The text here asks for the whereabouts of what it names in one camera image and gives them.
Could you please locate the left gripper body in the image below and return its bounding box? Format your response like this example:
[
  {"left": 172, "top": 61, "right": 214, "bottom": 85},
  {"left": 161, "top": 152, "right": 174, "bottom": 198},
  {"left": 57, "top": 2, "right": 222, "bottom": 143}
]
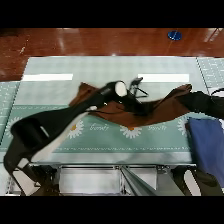
[{"left": 122, "top": 93, "right": 149, "bottom": 117}]

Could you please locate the brown garment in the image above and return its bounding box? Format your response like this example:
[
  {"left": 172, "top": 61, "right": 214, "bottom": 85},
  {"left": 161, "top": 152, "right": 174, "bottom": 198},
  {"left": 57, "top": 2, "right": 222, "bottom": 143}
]
[{"left": 68, "top": 82, "right": 194, "bottom": 130}]

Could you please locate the blue round disc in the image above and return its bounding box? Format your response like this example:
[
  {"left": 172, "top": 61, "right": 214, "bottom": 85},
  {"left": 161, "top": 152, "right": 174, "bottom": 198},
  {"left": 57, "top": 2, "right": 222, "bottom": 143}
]
[{"left": 167, "top": 30, "right": 183, "bottom": 42}]

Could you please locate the blue garment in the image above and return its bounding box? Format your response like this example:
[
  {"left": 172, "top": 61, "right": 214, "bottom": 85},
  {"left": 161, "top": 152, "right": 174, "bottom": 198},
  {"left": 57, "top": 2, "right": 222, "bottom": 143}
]
[{"left": 184, "top": 116, "right": 224, "bottom": 188}]

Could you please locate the silver frame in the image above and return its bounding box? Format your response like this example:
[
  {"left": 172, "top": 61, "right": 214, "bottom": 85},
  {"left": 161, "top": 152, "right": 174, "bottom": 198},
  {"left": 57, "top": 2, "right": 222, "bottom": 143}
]
[{"left": 6, "top": 162, "right": 201, "bottom": 197}]

